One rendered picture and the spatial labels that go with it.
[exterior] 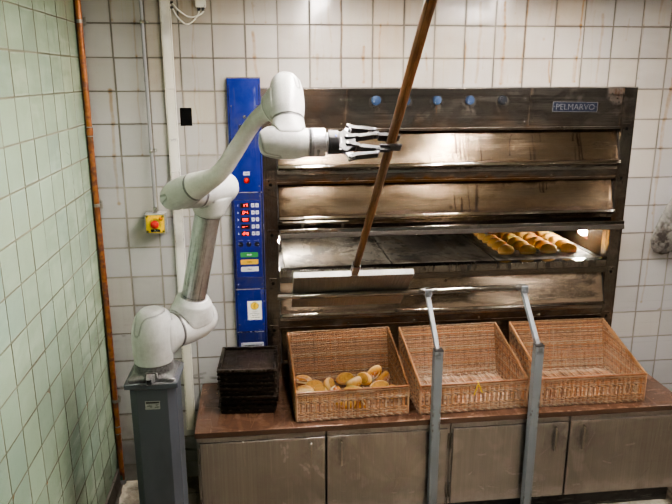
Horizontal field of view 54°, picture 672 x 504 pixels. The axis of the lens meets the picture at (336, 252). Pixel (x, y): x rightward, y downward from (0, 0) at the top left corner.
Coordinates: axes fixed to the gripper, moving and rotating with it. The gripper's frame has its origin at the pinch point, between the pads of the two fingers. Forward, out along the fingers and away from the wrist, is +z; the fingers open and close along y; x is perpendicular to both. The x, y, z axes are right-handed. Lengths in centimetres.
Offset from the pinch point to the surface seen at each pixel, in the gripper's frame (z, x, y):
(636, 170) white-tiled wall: 160, -109, -59
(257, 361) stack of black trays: -43, -147, 26
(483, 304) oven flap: 80, -156, -3
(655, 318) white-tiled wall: 183, -165, 5
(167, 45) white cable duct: -81, -70, -105
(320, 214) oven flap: -10, -123, -43
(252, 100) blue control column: -43, -85, -85
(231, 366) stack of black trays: -56, -144, 29
